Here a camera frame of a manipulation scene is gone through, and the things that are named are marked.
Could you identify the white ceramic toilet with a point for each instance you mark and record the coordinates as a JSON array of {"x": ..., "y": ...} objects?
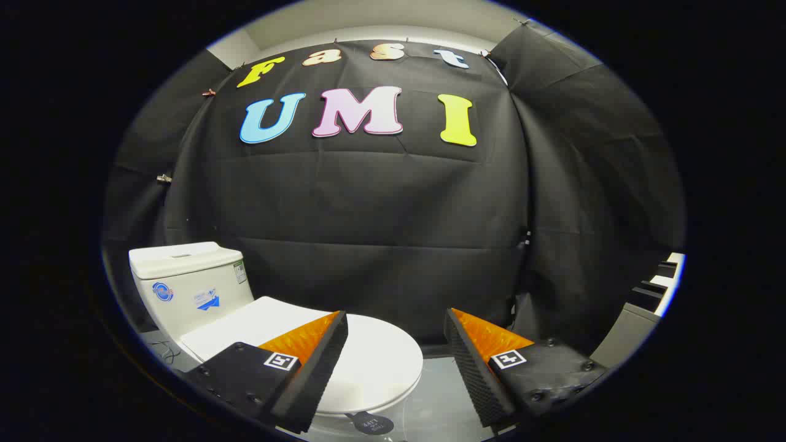
[{"x": 184, "y": 276}]

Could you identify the black backdrop cloth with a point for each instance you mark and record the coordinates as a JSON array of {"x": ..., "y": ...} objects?
[{"x": 381, "y": 209}]

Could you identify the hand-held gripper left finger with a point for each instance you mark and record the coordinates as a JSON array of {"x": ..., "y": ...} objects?
[{"x": 319, "y": 368}]

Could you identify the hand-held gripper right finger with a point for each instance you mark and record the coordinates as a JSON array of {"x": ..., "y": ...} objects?
[{"x": 473, "y": 374}]

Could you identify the silver metal clip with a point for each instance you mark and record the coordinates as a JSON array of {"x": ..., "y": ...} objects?
[{"x": 164, "y": 179}]

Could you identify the grey flat panel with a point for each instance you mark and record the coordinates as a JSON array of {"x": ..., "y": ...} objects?
[{"x": 623, "y": 334}]

